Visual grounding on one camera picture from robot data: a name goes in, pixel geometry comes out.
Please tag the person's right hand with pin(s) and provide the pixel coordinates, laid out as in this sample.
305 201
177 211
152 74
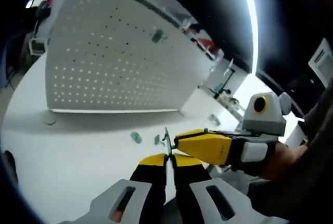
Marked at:
281 164

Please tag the orange red panel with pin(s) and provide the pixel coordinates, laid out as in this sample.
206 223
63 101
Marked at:
206 44

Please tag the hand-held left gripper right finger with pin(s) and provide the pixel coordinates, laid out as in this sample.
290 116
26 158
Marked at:
190 179

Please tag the white plastic basket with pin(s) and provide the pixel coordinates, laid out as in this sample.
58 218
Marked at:
39 47

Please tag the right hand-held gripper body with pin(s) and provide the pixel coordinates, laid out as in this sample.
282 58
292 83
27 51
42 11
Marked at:
262 122

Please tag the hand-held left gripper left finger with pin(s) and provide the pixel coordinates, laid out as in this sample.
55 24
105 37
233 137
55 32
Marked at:
148 179

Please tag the ceiling light strip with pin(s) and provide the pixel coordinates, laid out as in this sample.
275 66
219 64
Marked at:
251 13

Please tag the white perforated mounting plate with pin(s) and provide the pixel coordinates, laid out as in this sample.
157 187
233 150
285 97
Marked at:
104 78

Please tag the person's dark shirt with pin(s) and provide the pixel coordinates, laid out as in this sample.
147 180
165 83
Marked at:
299 195

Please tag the round white stand foot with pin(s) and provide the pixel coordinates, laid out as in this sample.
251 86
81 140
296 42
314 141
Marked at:
49 120

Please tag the green black kick scooter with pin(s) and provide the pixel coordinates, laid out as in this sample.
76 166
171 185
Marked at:
218 89

